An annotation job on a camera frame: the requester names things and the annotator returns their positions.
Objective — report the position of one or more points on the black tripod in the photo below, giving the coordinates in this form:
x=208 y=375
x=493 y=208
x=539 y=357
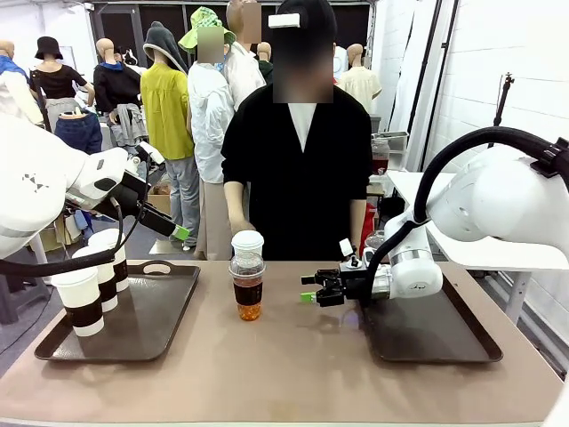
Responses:
x=501 y=107

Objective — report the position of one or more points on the glass jar red contents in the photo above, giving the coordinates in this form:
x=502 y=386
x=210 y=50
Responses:
x=381 y=158

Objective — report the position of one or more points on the red bag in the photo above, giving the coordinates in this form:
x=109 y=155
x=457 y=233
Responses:
x=368 y=222

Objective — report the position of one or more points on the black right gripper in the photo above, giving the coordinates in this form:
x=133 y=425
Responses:
x=353 y=284

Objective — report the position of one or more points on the mannequin blue vest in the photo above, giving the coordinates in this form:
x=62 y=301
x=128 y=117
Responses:
x=11 y=75

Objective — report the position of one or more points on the person in black sweater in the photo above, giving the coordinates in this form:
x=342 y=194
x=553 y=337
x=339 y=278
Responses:
x=275 y=178

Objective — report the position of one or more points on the person's right forearm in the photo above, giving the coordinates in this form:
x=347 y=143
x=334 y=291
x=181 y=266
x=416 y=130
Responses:
x=234 y=200

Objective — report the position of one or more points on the white shelf cart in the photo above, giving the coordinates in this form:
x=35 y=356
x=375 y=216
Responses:
x=395 y=142

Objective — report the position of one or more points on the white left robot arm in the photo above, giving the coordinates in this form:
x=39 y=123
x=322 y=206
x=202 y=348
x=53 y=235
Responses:
x=35 y=187

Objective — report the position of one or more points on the mannequin black bucket hat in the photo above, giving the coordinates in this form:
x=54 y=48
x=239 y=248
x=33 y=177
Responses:
x=55 y=80

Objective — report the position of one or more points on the cardboard box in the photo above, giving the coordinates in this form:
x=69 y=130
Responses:
x=160 y=200

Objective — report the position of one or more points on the tall mannequin white shirt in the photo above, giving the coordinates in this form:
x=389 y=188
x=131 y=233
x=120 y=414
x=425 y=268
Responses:
x=244 y=71

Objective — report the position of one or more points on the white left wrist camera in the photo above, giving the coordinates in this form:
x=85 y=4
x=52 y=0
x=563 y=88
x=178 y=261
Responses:
x=150 y=153

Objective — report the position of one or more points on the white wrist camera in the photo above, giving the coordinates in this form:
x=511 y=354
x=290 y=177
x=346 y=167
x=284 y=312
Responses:
x=150 y=153
x=346 y=247

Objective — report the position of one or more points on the blue jeans half mannequin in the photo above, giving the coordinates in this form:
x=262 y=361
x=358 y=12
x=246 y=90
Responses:
x=80 y=131

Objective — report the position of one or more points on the mannequin black jacket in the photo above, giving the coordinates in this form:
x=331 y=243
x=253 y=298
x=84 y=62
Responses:
x=115 y=84

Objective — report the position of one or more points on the person's right hand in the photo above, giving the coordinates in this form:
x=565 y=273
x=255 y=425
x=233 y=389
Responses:
x=240 y=226

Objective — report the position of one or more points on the person's left forearm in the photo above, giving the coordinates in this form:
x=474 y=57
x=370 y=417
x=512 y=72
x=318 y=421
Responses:
x=358 y=222

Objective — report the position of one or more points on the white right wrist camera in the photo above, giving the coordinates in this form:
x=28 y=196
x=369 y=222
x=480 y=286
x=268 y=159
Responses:
x=346 y=247

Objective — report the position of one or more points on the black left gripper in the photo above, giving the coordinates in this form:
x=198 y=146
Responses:
x=129 y=195

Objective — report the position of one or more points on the white paper cup brown sleeve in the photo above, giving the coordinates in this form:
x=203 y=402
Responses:
x=121 y=267
x=247 y=244
x=82 y=302
x=109 y=289

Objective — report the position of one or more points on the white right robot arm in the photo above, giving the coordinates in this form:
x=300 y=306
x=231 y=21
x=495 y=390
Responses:
x=502 y=200

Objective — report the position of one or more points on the mannequin cream blouse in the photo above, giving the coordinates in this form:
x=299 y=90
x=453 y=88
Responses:
x=358 y=84

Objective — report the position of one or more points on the mannequin yellow shirt grey hood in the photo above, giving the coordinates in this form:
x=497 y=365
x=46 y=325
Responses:
x=166 y=111

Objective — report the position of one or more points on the white head-mounted device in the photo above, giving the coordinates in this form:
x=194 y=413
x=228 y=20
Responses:
x=284 y=21

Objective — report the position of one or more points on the dark brown serving tray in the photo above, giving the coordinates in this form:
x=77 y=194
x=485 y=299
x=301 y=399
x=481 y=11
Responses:
x=146 y=311
x=427 y=329

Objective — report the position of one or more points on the mannequin dark green top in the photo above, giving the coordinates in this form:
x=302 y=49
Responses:
x=266 y=66

